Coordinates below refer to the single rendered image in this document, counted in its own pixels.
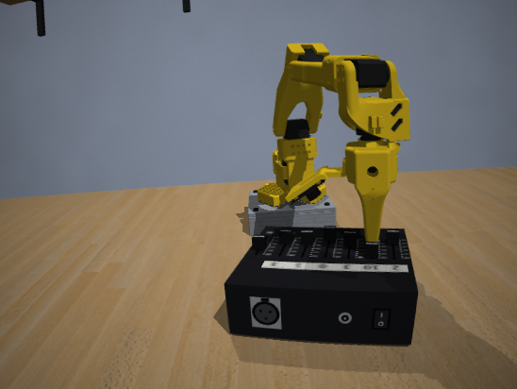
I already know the black lighting desk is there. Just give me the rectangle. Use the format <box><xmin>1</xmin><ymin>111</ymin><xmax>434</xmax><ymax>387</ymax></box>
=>
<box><xmin>224</xmin><ymin>226</ymin><xmax>418</xmax><ymax>345</ymax></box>

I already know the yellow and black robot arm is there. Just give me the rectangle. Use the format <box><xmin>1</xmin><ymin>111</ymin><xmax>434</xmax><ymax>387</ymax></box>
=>
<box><xmin>258</xmin><ymin>43</ymin><xmax>410</xmax><ymax>207</ymax></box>

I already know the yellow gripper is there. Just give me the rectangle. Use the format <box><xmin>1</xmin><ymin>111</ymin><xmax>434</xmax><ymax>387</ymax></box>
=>
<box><xmin>286</xmin><ymin>138</ymin><xmax>400</xmax><ymax>242</ymax></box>

